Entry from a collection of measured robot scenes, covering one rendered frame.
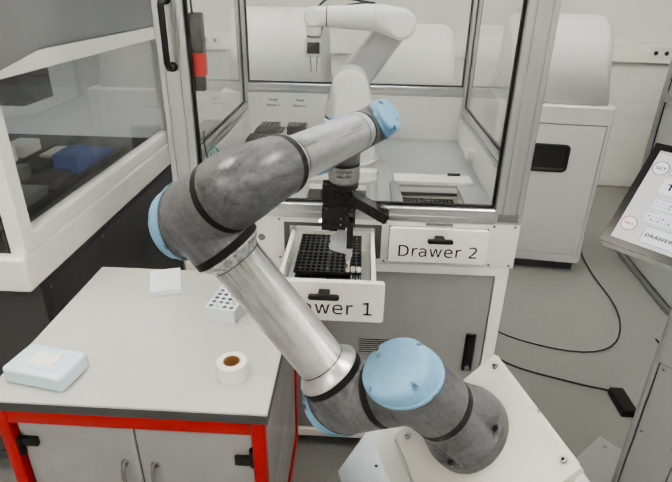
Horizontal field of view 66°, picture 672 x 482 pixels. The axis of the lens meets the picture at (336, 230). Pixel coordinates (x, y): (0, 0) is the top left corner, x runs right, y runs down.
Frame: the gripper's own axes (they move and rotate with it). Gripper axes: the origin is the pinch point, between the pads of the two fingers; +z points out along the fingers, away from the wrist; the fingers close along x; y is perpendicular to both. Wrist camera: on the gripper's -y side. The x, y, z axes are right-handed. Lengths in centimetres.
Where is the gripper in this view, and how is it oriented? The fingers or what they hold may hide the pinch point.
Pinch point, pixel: (350, 255)
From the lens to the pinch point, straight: 133.9
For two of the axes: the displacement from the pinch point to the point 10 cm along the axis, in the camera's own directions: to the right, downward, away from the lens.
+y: -10.0, -0.3, 0.3
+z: -0.2, 9.0, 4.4
